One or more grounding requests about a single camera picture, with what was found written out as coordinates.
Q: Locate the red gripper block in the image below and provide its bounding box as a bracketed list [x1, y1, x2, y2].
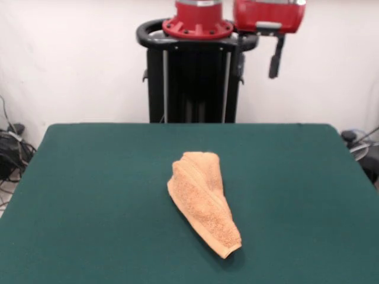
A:
[233, 0, 306, 85]

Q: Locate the orange terry towel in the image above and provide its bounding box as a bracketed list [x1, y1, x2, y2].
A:
[166, 151, 243, 260]

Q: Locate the dark green table cloth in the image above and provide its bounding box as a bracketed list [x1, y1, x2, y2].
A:
[0, 123, 379, 284]

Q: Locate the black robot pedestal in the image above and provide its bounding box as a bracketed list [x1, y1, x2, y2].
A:
[136, 18, 260, 124]

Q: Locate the black cable tangle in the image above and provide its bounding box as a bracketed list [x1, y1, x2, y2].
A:
[0, 94, 38, 208]

